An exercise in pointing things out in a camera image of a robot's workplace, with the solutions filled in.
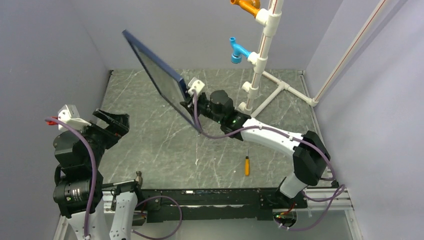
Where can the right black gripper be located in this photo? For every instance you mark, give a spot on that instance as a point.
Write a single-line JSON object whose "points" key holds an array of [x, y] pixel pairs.
{"points": [[188, 104]]}

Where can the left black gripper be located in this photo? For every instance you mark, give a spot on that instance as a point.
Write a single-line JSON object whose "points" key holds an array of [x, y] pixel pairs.
{"points": [[117, 126]]}

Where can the blue picture frame with photo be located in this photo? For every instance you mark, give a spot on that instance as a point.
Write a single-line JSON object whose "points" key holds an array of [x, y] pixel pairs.
{"points": [[168, 82]]}

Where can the yellow handled screwdriver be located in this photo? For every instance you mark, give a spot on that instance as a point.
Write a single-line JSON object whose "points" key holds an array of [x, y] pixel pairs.
{"points": [[247, 164]]}

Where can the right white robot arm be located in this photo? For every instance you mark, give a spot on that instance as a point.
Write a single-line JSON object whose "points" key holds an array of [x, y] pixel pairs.
{"points": [[308, 153]]}

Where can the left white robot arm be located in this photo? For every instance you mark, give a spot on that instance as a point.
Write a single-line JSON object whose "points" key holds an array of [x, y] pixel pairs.
{"points": [[95, 210]]}

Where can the blue pipe fitting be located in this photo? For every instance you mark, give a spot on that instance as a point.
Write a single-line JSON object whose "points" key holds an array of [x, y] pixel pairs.
{"points": [[238, 51]]}

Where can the white diagonal PVC pole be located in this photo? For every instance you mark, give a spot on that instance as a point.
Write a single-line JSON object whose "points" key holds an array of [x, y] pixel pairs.
{"points": [[348, 54]]}

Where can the white PVC pipe stand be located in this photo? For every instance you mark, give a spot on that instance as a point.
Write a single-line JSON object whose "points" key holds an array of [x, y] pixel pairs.
{"points": [[269, 18]]}

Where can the orange pipe fitting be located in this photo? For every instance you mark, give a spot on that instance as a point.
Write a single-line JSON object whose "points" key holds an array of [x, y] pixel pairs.
{"points": [[250, 6]]}

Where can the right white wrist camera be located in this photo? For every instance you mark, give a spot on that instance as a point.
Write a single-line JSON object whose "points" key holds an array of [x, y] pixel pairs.
{"points": [[196, 86]]}

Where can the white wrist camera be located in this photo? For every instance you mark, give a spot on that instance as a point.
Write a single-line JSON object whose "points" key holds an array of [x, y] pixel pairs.
{"points": [[196, 86], [69, 115]]}

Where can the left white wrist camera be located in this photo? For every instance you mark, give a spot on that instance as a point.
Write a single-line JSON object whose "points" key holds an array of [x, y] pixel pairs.
{"points": [[69, 115]]}

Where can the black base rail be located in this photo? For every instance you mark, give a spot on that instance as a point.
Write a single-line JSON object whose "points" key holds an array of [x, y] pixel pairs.
{"points": [[216, 204]]}

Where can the aluminium extrusion frame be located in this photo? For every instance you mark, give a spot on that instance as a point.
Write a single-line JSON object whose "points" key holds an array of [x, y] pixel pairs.
{"points": [[312, 200]]}

